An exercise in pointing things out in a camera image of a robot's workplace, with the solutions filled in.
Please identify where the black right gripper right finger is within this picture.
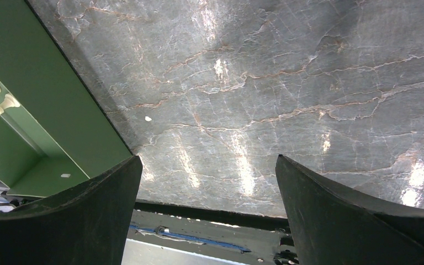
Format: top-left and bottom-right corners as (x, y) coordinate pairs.
(275, 155), (424, 264)

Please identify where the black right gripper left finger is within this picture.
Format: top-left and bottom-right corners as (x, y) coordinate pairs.
(0, 156), (143, 264)

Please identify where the green plastic tray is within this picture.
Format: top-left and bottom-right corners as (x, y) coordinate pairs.
(0, 1), (131, 198)

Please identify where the white chess pawn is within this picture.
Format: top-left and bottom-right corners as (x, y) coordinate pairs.
(0, 93), (21, 115)

